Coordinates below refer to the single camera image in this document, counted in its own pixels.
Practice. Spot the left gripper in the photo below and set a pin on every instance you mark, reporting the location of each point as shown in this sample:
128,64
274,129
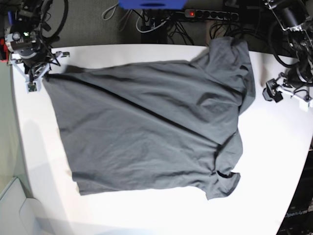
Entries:
295,79

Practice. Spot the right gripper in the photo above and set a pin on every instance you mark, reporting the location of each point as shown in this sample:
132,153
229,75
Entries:
36,69

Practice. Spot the grey t-shirt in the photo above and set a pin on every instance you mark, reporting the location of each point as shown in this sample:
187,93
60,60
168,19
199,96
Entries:
156,125

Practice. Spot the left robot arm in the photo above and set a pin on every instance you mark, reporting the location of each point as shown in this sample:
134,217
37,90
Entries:
292,18

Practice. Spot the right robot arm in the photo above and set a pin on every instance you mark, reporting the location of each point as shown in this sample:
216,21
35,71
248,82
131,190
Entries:
25,37

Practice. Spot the red clamp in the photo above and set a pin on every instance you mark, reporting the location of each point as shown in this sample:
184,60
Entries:
4,52

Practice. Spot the blue box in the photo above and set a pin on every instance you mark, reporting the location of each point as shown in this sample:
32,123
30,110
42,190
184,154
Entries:
152,4

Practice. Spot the grey bin at table corner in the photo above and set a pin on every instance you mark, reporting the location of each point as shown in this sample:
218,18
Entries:
20,215

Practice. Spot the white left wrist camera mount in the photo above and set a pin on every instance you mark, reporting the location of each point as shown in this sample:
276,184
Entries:
303,95

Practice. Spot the black power strip red switch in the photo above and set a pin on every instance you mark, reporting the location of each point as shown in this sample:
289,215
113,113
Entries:
211,15

